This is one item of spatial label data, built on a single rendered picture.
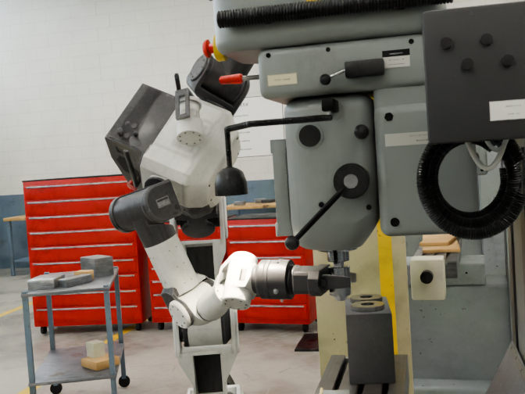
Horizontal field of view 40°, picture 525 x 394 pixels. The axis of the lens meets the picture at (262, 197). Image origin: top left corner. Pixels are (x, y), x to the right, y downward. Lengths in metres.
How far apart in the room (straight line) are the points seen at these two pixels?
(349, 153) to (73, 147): 10.52
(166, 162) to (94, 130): 9.84
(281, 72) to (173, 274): 0.64
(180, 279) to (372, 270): 1.61
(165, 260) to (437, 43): 0.94
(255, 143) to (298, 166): 9.35
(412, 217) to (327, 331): 2.01
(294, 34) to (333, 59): 0.09
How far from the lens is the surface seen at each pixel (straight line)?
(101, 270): 4.75
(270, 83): 1.46
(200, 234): 2.26
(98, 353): 4.65
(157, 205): 1.80
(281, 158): 1.56
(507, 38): 1.19
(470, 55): 1.19
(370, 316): 1.93
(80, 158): 11.80
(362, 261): 3.32
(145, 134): 1.92
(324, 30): 1.45
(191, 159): 1.86
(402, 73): 1.43
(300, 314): 6.25
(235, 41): 1.48
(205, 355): 2.30
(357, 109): 1.46
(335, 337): 3.40
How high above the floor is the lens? 1.51
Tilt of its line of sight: 3 degrees down
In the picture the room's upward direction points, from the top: 4 degrees counter-clockwise
